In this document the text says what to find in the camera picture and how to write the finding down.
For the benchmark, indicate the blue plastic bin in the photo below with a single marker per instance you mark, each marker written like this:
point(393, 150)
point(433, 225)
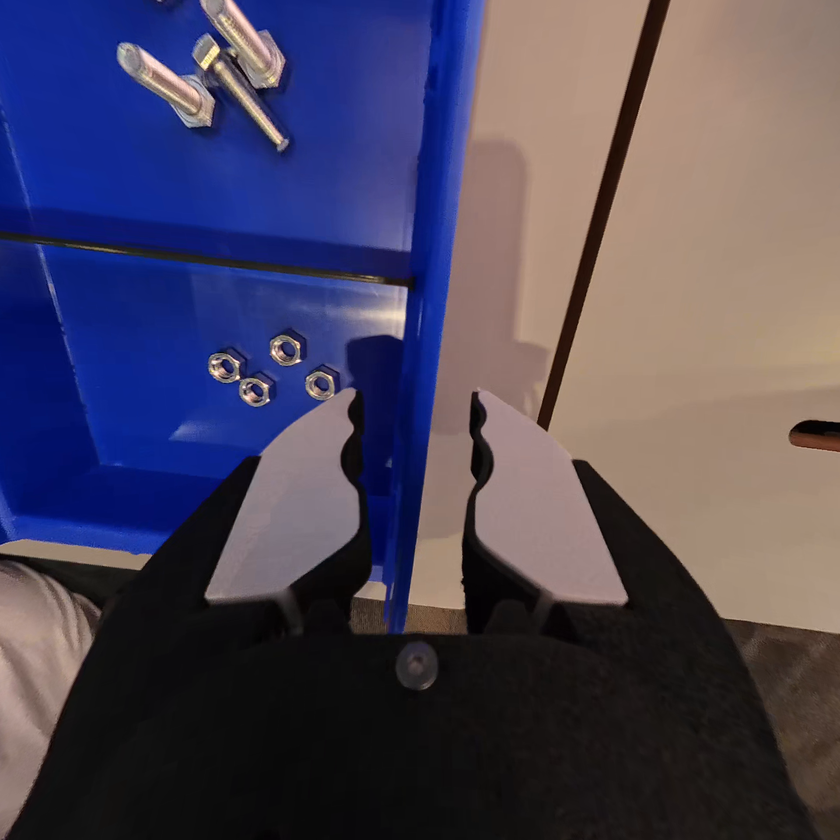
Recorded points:
point(263, 197)

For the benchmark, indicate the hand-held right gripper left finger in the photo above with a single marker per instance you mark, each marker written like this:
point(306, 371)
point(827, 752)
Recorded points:
point(289, 525)

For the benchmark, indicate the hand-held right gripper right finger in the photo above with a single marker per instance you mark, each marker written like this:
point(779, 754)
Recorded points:
point(545, 525)

